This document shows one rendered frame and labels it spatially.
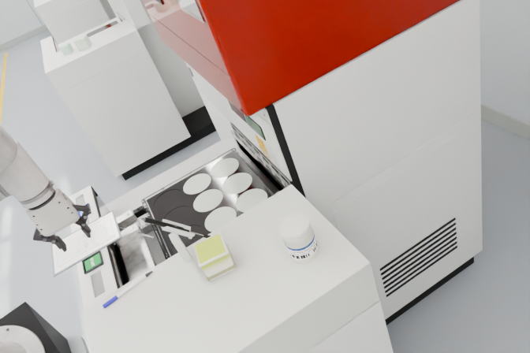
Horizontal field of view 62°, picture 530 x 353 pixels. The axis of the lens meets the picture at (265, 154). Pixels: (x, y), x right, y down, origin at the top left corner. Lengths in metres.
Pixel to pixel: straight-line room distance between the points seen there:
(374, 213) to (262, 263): 0.54
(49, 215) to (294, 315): 0.66
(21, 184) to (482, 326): 1.69
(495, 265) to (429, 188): 0.68
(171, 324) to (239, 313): 0.16
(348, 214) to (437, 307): 0.78
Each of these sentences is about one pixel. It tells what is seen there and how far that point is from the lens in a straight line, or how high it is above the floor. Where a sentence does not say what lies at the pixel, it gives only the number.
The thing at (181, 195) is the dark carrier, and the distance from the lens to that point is 1.48.
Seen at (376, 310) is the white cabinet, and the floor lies 0.79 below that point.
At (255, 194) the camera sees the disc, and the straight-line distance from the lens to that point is 1.34.
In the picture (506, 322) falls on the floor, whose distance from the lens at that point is 2.05.
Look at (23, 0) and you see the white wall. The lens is 9.10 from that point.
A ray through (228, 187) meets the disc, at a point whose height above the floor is 0.90.
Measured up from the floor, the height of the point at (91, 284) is 0.96.
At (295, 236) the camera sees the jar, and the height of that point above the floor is 1.06.
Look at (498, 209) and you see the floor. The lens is 2.40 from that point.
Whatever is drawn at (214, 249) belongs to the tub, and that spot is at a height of 1.03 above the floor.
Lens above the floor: 1.76
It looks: 36 degrees down
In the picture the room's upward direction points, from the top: 21 degrees counter-clockwise
